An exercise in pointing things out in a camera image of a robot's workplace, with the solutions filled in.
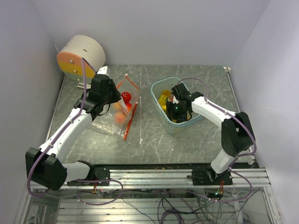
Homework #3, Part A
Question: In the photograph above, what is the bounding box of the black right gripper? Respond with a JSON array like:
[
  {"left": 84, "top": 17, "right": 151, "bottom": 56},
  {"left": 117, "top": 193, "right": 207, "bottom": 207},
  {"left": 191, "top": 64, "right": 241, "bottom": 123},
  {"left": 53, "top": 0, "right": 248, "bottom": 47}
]
[{"left": 166, "top": 101, "right": 188, "bottom": 124}]

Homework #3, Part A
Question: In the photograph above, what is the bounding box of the red toy wax apple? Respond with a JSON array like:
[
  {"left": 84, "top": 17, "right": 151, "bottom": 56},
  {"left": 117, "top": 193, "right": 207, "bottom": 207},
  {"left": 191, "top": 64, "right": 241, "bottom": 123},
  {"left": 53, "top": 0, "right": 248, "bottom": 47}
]
[{"left": 121, "top": 91, "right": 132, "bottom": 103}]

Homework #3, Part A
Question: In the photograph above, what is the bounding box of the clear orange-zip top bag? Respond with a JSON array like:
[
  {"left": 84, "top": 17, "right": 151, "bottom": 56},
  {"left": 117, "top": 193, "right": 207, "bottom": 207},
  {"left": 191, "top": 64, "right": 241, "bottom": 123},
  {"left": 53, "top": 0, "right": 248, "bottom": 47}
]
[{"left": 112, "top": 74, "right": 140, "bottom": 135}]

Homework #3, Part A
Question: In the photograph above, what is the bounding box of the clear orange-zip bag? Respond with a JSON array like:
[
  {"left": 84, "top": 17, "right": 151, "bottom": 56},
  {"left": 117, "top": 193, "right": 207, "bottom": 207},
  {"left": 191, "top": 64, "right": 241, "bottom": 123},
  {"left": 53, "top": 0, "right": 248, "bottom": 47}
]
[
  {"left": 88, "top": 113, "right": 131, "bottom": 140},
  {"left": 112, "top": 74, "right": 140, "bottom": 135}
]

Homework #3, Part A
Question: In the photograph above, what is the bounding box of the red toy pear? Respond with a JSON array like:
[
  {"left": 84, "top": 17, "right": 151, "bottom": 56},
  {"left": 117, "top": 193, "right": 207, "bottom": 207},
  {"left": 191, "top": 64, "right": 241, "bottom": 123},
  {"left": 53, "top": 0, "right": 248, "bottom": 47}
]
[{"left": 125, "top": 102, "right": 132, "bottom": 112}]

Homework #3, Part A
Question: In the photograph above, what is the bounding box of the pink toy peach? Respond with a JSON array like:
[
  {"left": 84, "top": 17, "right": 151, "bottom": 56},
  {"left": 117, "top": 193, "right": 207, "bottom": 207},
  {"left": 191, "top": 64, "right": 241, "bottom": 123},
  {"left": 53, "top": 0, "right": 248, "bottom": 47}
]
[{"left": 114, "top": 112, "right": 128, "bottom": 125}]

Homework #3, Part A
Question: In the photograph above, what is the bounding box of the orange toy peach with leaf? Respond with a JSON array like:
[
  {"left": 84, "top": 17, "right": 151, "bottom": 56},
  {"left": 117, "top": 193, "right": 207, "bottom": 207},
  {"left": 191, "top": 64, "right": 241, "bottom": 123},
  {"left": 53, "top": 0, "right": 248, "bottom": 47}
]
[{"left": 113, "top": 103, "right": 122, "bottom": 112}]

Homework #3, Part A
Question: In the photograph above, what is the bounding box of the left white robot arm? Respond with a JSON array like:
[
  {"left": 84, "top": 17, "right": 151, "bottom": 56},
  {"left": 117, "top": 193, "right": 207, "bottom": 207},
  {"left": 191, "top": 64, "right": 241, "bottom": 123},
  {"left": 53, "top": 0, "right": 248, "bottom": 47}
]
[{"left": 25, "top": 74, "right": 121, "bottom": 191}]

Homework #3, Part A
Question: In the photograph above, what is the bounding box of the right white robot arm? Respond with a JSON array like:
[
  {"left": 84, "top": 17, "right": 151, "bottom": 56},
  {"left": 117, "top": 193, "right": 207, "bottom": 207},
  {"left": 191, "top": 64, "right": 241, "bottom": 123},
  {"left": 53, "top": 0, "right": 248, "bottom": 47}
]
[{"left": 166, "top": 83, "right": 255, "bottom": 185}]

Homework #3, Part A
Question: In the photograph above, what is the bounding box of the yellow toy banana bunch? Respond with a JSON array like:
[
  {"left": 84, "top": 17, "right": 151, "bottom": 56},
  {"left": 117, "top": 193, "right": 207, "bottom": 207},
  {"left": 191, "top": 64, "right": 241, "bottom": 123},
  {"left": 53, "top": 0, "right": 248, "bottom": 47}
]
[{"left": 158, "top": 90, "right": 171, "bottom": 112}]

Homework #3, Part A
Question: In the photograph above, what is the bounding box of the white and blue plastic basket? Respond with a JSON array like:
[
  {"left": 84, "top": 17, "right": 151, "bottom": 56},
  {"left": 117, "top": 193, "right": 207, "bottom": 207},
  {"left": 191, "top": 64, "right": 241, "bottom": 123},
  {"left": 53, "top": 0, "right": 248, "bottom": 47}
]
[{"left": 150, "top": 76, "right": 202, "bottom": 135}]

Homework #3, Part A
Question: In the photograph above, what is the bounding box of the white cylinder with orange face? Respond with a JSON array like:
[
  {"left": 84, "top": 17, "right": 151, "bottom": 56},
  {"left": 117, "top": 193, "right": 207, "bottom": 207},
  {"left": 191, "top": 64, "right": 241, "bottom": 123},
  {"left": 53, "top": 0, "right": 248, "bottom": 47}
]
[{"left": 57, "top": 35, "right": 106, "bottom": 84}]

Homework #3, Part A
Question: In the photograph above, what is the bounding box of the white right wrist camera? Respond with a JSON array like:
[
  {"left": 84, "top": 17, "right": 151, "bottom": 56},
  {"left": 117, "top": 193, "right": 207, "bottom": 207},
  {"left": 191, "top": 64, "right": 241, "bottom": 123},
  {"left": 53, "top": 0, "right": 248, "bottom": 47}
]
[{"left": 168, "top": 95, "right": 179, "bottom": 104}]

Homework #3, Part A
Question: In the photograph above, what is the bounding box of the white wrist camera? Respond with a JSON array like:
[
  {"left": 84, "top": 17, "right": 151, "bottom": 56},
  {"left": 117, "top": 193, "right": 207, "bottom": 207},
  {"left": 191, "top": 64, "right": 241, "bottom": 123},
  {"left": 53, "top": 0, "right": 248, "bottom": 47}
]
[
  {"left": 97, "top": 66, "right": 110, "bottom": 76},
  {"left": 168, "top": 95, "right": 179, "bottom": 104}
]

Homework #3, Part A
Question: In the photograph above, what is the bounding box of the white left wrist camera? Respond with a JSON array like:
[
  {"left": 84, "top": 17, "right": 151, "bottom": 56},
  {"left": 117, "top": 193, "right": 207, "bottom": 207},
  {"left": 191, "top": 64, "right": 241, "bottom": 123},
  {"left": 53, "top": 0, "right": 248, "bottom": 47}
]
[{"left": 97, "top": 66, "right": 110, "bottom": 76}]

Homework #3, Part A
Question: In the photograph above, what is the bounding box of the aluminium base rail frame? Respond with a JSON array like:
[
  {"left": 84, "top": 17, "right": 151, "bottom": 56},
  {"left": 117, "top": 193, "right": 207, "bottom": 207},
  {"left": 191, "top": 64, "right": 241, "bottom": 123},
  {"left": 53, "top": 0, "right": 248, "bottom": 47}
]
[{"left": 15, "top": 163, "right": 282, "bottom": 224}]

